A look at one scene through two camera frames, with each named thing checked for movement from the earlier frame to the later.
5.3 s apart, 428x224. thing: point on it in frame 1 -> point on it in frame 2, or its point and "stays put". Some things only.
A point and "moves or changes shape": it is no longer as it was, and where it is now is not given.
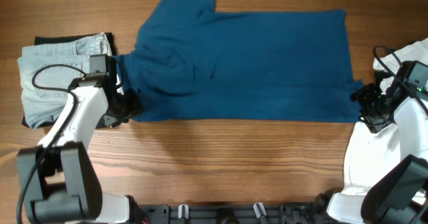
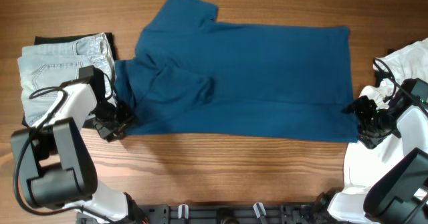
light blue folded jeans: (51, 71) stays put
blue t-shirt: (191, 63) moves or changes shape
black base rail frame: (236, 213) stays put
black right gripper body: (377, 114) -> (376, 125)
